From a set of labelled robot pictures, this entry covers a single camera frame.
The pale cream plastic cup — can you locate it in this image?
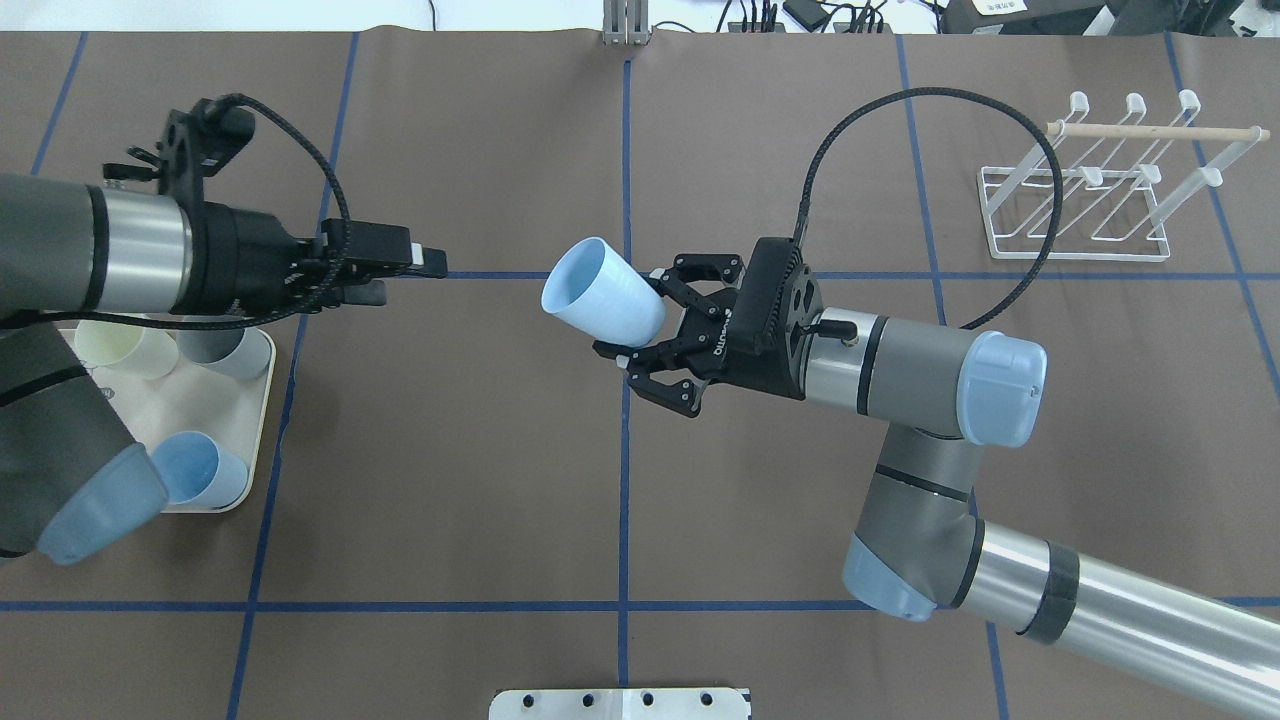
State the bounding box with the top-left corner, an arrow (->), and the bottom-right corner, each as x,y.
72,320 -> 179,380

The medium blue plastic cup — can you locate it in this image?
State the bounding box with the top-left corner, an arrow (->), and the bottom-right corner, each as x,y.
151,430 -> 250,512

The aluminium frame post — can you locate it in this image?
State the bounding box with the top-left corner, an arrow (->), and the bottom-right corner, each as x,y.
602,0 -> 652,47

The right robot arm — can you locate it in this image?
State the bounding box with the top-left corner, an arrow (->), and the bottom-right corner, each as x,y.
620,279 -> 1279,719

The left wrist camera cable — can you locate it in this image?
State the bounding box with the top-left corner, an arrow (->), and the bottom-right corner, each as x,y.
0,94 -> 353,332

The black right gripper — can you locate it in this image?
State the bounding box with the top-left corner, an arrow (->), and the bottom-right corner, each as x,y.
626,237 -> 823,416

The brown table mat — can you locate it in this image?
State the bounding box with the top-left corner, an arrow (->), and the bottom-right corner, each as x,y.
3,27 -> 1277,719

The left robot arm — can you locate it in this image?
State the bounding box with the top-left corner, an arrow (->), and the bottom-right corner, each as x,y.
3,174 -> 448,565

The grey plastic cup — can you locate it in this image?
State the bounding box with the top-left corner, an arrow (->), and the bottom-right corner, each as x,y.
175,328 -> 273,380

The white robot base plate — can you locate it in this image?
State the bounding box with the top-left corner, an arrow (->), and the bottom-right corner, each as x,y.
488,685 -> 754,719

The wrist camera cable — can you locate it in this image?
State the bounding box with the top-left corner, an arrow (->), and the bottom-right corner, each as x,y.
795,87 -> 1065,331
0,94 -> 353,332

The light blue plastic cup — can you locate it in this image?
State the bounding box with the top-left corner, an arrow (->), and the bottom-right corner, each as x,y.
540,237 -> 667,347

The cream serving tray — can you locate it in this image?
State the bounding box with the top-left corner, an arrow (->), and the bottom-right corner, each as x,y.
73,328 -> 276,514

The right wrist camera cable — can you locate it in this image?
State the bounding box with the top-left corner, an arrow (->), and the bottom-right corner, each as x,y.
795,87 -> 1065,331

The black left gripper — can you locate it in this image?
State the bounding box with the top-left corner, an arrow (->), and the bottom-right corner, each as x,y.
180,202 -> 449,316

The white wire cup rack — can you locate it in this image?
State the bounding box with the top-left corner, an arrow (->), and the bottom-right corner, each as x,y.
977,88 -> 1271,264

